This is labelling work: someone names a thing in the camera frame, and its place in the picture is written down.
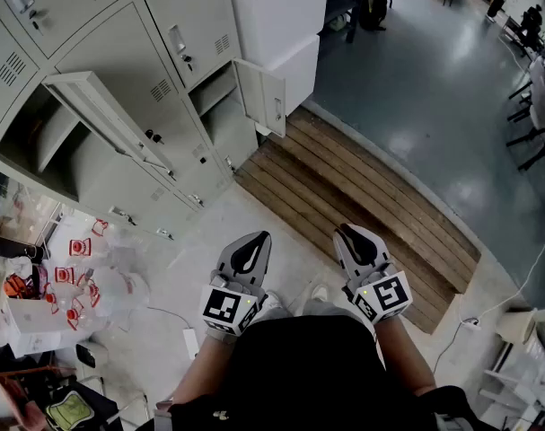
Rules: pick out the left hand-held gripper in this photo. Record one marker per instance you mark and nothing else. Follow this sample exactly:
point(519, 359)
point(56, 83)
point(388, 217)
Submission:
point(227, 308)

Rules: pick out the orange bag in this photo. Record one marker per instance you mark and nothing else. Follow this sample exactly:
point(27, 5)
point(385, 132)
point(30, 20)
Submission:
point(18, 287)

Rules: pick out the person's right forearm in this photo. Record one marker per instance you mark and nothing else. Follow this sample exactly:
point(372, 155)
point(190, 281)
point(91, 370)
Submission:
point(402, 357)

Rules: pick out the grey metal locker cabinet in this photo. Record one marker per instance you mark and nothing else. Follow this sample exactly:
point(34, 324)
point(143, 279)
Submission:
point(101, 52)

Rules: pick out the small locker door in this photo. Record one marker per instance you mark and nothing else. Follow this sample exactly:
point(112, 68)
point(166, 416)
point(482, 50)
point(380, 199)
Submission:
point(258, 92)

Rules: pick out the black backpack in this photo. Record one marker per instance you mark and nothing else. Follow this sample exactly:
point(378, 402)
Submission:
point(373, 11)

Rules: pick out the person's grey trousers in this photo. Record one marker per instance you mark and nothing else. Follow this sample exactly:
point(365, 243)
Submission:
point(321, 308)

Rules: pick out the wooden slat platform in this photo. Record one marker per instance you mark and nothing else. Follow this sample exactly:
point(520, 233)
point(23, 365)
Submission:
point(344, 173)

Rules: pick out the person's white shoe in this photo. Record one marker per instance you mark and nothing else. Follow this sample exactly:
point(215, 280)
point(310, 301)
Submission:
point(273, 300)
point(320, 292)

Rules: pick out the white shelf unit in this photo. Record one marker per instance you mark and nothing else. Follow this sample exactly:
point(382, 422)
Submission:
point(514, 389)

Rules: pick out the large locker door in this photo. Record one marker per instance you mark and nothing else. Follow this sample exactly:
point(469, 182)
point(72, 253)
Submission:
point(97, 101)

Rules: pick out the person's right white shoe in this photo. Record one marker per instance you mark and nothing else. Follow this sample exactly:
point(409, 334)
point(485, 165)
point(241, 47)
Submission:
point(320, 292)

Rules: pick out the white table black legs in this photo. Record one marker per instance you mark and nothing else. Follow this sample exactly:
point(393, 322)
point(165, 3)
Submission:
point(541, 101)

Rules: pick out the large white block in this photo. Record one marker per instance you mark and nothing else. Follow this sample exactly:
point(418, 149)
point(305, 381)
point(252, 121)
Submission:
point(272, 16)

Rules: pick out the white wall socket plug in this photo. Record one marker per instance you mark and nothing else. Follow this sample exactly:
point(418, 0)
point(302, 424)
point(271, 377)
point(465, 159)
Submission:
point(471, 322)

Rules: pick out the person's black shirt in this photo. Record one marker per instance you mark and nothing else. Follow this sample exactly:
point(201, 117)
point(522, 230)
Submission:
point(299, 375)

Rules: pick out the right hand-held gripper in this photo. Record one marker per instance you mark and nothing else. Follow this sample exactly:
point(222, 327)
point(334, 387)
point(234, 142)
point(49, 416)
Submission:
point(384, 296)

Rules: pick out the pile of clear plastic bottles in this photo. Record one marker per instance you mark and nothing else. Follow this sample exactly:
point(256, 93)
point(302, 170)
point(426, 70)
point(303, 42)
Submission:
point(79, 247)

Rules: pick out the white bucket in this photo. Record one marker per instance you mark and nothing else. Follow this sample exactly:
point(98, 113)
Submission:
point(514, 326)

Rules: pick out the person's left forearm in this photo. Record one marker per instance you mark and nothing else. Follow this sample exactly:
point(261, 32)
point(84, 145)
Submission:
point(200, 366)

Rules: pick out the person's left white shoe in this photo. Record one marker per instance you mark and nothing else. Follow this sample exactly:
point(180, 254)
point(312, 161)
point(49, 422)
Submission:
point(273, 300)

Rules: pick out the white cardboard box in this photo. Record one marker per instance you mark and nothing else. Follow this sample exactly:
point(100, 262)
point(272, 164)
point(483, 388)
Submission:
point(34, 321)

